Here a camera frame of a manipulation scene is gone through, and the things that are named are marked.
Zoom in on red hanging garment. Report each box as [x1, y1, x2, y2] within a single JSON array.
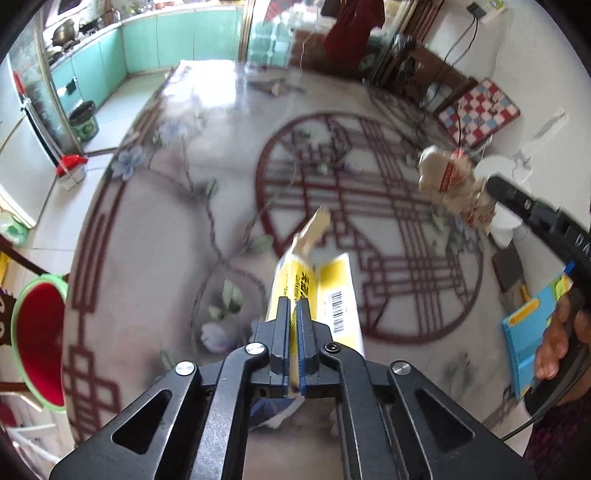
[[322, 0, 386, 73]]

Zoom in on white refrigerator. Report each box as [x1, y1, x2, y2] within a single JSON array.
[[0, 60, 57, 230]]

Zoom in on turquoise kitchen cabinets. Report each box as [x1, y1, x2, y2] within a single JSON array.
[[48, 4, 245, 117]]

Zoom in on white round-base stand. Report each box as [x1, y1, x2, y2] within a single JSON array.
[[475, 108, 570, 247]]

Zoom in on red-printed paper wrapper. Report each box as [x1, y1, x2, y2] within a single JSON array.
[[418, 145, 498, 232]]

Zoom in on yellow carton with barcode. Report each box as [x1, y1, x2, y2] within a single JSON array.
[[265, 205, 366, 402]]

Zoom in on person's right hand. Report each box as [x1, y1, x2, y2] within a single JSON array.
[[534, 293, 591, 381]]

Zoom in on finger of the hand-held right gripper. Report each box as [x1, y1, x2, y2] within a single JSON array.
[[487, 175, 567, 241]]

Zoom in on blue book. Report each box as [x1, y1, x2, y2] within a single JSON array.
[[502, 272, 575, 401]]

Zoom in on checkered seat cushion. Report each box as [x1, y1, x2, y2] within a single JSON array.
[[436, 78, 522, 149]]

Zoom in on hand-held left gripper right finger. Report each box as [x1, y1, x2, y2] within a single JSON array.
[[297, 296, 536, 480]]

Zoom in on green bucket with black liner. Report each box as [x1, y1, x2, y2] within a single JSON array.
[[68, 100, 100, 142]]

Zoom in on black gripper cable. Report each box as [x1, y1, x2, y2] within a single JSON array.
[[500, 405, 548, 441]]

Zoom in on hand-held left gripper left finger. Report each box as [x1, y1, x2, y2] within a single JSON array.
[[48, 296, 291, 480]]

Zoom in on dark wooden chair with cushion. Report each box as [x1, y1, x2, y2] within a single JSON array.
[[369, 32, 479, 117]]

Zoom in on dark brown notebook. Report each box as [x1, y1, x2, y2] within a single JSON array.
[[492, 242, 527, 306]]

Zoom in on red bucket with green rim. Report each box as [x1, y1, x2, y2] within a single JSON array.
[[10, 274, 70, 415]]

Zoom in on green plastic basin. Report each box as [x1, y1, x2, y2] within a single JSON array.
[[0, 211, 29, 244]]

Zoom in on metal wok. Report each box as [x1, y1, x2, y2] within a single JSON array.
[[50, 18, 80, 48]]

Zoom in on white wall power strip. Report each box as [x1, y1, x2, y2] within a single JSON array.
[[466, 0, 507, 25]]

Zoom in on person's maroon clothing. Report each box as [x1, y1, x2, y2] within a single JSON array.
[[522, 401, 591, 480]]

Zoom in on red-handled mop with white bucket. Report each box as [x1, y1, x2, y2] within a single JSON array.
[[13, 71, 88, 191]]

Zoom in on white plastic stool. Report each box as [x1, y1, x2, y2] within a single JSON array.
[[0, 415, 52, 480]]

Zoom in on plaid hanging cloth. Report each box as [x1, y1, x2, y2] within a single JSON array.
[[264, 0, 297, 21]]

